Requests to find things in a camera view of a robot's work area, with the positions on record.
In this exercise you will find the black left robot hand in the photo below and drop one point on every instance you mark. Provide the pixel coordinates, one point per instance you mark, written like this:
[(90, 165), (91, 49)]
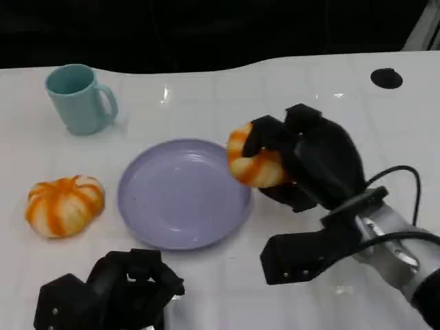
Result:
[(137, 285)]

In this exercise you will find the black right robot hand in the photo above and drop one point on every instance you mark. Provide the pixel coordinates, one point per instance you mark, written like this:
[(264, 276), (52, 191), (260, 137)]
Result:
[(326, 158)]

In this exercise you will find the orange white toy bread roll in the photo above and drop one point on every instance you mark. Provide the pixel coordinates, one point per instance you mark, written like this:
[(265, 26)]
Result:
[(256, 170), (63, 208)]

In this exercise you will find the black round table grommet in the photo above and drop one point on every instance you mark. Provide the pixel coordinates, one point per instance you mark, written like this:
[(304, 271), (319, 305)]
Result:
[(385, 78)]

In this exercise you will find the lilac plate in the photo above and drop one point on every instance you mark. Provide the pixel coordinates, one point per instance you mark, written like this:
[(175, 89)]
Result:
[(182, 196)]

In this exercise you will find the pale green mug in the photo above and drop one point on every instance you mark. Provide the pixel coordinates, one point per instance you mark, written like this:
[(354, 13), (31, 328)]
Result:
[(75, 104)]

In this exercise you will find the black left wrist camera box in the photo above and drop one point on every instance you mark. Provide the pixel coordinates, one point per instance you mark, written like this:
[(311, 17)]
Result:
[(60, 302)]

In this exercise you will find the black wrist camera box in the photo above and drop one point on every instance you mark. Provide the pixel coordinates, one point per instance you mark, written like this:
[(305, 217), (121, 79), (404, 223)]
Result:
[(60, 302), (302, 254)]

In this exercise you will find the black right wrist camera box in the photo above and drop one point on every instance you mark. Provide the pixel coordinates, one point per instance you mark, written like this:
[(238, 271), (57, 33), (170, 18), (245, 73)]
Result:
[(302, 254)]

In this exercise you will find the grey background frame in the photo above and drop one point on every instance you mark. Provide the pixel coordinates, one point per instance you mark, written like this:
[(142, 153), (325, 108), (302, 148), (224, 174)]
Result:
[(424, 29)]

